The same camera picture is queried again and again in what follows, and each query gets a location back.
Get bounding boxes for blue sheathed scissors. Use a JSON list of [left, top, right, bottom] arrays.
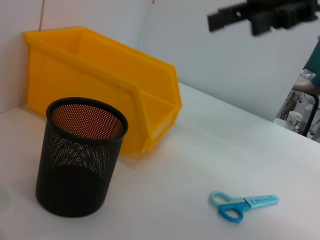
[[208, 191, 280, 224]]

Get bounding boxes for person's bare forearm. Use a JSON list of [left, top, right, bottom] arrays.
[[292, 74, 317, 94]]

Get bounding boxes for person in green shirt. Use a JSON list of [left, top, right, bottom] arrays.
[[303, 37, 320, 88]]

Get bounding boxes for yellow plastic bin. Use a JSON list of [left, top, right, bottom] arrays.
[[23, 26, 183, 155]]

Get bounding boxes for black mesh pen holder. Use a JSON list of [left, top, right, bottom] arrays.
[[34, 97, 129, 218]]

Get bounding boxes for black metal frame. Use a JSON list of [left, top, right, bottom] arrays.
[[298, 92, 320, 138]]

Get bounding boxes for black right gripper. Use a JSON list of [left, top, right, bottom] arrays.
[[206, 0, 320, 37]]

